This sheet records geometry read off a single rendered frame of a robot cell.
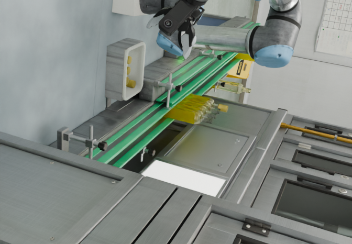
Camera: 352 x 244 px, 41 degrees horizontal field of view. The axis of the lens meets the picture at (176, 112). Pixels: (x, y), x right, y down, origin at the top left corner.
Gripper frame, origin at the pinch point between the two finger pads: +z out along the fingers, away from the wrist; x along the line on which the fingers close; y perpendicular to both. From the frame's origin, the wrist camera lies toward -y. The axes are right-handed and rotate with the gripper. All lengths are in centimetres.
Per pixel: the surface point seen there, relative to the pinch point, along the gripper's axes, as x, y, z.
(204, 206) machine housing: -36, -38, -4
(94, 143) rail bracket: -1.5, -22.2, 31.1
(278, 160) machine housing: -62, 56, 61
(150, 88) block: 4, 36, 58
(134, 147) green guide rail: -9, 7, 59
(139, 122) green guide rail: -4, 17, 57
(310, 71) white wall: -109, 565, 354
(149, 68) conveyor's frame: 13, 52, 65
